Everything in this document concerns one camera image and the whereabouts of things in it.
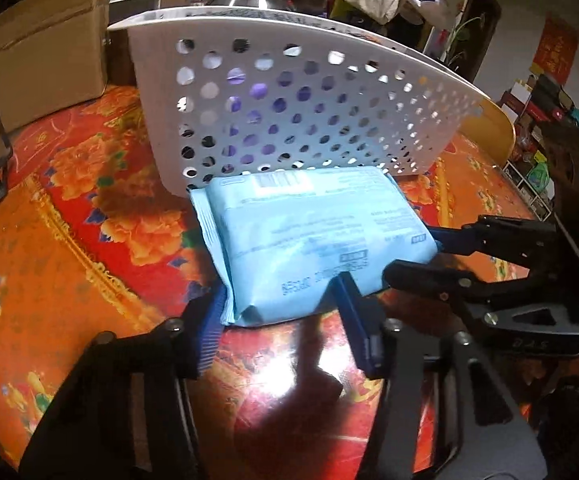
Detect orange floral tablecloth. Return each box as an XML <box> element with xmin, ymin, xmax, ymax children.
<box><xmin>0</xmin><ymin>85</ymin><xmax>570</xmax><ymax>480</ymax></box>

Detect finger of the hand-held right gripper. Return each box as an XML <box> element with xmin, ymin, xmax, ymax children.
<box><xmin>382</xmin><ymin>259</ymin><xmax>579</xmax><ymax>356</ymax></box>
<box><xmin>427</xmin><ymin>215</ymin><xmax>560</xmax><ymax>268</ymax></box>

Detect large open cardboard box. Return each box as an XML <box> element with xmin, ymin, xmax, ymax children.
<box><xmin>0</xmin><ymin>0</ymin><xmax>120</xmax><ymax>133</ymax></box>

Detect wooden chair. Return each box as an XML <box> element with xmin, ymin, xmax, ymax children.
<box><xmin>457</xmin><ymin>97</ymin><xmax>516</xmax><ymax>166</ymax></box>

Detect red wall poster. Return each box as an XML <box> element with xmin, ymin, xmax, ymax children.
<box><xmin>529</xmin><ymin>17</ymin><xmax>579</xmax><ymax>86</ymax></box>

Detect light blue wipes pack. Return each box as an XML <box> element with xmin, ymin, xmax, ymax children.
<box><xmin>190</xmin><ymin>167</ymin><xmax>443</xmax><ymax>328</ymax></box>

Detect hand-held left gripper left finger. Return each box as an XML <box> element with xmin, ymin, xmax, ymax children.
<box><xmin>17</xmin><ymin>285</ymin><xmax>230</xmax><ymax>480</ymax></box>

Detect shelf of colourful boxes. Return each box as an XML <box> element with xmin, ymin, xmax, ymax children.
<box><xmin>499</xmin><ymin>72</ymin><xmax>579</xmax><ymax>221</ymax></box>

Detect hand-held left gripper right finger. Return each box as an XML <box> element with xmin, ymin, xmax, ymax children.
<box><xmin>334</xmin><ymin>271</ymin><xmax>545</xmax><ymax>480</ymax></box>

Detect white perforated plastic basket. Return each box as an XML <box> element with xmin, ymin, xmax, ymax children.
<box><xmin>107</xmin><ymin>6</ymin><xmax>495</xmax><ymax>198</ymax></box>

